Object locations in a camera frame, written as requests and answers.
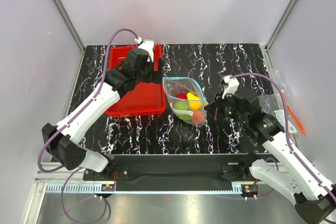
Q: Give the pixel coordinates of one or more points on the green round cabbage toy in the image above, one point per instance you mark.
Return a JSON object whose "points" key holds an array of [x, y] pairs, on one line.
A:
{"points": [[181, 105]]}

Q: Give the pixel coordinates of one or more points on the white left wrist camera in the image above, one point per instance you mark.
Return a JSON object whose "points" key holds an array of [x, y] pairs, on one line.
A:
{"points": [[147, 45]]}

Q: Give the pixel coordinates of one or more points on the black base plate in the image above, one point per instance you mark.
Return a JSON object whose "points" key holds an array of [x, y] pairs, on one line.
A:
{"points": [[216, 167]]}

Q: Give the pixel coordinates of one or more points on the aluminium frame post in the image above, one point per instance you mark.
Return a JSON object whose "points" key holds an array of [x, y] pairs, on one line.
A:
{"points": [[286, 14], [68, 23]]}

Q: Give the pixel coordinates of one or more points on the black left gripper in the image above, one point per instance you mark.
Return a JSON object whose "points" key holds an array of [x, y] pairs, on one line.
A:
{"points": [[151, 77]]}

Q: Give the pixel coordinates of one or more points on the right aluminium frame post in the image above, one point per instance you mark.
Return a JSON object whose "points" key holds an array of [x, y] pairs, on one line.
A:
{"points": [[286, 14]]}

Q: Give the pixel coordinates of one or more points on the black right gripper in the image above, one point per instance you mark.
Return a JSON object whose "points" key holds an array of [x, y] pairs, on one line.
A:
{"points": [[216, 105]]}

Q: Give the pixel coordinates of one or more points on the left aluminium frame post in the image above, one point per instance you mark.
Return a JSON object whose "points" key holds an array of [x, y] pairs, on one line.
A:
{"points": [[68, 23]]}

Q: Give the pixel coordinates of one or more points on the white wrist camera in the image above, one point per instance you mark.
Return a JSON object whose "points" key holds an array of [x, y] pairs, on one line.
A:
{"points": [[230, 87], [147, 45]]}

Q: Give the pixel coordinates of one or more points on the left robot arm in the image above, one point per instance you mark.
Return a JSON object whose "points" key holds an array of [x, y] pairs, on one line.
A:
{"points": [[62, 140]]}

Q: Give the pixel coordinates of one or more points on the red plastic tray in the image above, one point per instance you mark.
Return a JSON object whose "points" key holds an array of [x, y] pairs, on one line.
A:
{"points": [[146, 98]]}

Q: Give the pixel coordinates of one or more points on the clear blue zip bag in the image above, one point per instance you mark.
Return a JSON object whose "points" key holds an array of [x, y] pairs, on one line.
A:
{"points": [[172, 86]]}

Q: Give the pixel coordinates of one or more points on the orange peach toy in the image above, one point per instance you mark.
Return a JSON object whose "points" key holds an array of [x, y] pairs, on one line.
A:
{"points": [[198, 117]]}

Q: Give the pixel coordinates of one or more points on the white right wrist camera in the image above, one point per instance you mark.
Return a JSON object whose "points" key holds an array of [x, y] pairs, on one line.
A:
{"points": [[230, 87]]}

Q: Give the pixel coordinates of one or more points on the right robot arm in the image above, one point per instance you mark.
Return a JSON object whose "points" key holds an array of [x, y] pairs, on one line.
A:
{"points": [[311, 193]]}

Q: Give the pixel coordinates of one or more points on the yellow pear toy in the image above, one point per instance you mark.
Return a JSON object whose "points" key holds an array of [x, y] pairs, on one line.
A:
{"points": [[194, 102]]}

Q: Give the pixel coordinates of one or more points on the red apple toy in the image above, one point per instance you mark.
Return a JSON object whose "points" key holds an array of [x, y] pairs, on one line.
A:
{"points": [[182, 96]]}

